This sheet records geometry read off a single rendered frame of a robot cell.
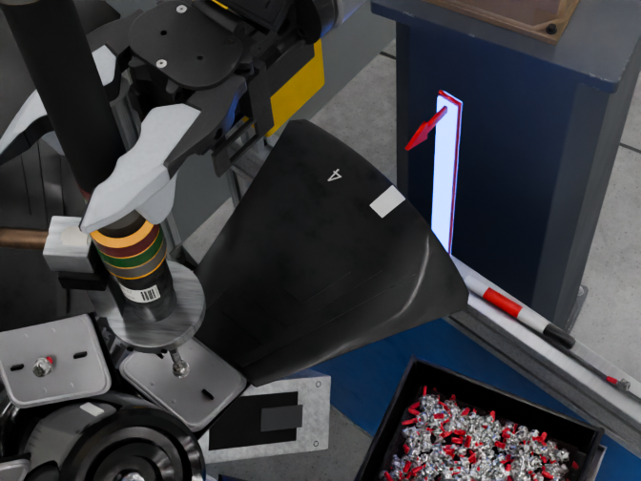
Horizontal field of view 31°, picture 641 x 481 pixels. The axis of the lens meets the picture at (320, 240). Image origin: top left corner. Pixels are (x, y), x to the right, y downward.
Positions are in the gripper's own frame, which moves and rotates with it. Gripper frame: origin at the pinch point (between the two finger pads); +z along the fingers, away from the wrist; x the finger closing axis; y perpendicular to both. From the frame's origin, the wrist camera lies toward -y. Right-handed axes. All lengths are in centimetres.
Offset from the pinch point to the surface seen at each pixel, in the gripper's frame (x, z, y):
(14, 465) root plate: 1.3, 11.0, 25.2
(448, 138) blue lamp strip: -1, -37, 36
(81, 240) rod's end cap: 2.1, -0.9, 10.6
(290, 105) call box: 21, -38, 50
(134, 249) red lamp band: -2.2, -2.1, 8.7
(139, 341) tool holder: -1.6, -0.2, 19.4
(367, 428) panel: 13, -39, 135
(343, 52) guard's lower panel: 70, -100, 134
